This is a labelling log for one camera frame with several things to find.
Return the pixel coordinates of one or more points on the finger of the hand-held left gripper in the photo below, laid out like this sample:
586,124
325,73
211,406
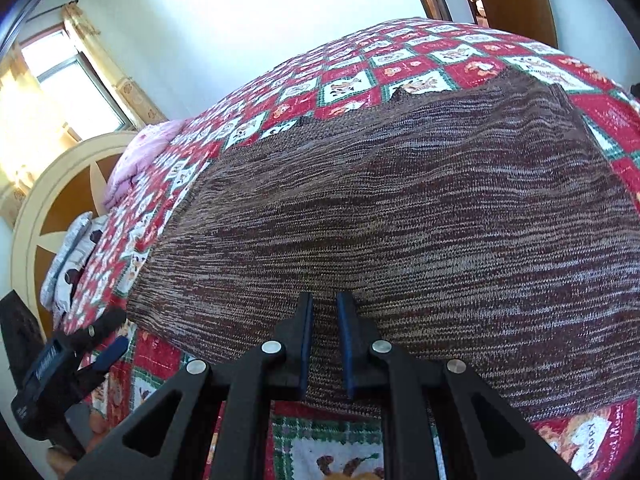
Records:
111,355
102,326

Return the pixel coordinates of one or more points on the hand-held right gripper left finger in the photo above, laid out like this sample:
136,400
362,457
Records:
306,345

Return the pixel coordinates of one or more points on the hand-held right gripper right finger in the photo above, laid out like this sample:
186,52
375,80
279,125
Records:
345,350

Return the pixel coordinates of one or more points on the brown knit sweater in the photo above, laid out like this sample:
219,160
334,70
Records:
400,210

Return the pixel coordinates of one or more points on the white spotted pillow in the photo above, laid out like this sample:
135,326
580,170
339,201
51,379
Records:
70,260

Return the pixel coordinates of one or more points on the cream wooden headboard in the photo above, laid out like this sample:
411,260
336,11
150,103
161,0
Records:
60,195

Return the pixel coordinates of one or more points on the pink pillow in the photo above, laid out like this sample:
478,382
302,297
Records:
140,155

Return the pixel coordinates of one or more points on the window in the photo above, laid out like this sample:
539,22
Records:
70,85

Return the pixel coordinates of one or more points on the red printed patchwork blanket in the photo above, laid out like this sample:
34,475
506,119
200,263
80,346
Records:
350,85

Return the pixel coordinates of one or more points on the brown wooden door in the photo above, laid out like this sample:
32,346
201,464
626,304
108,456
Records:
510,0

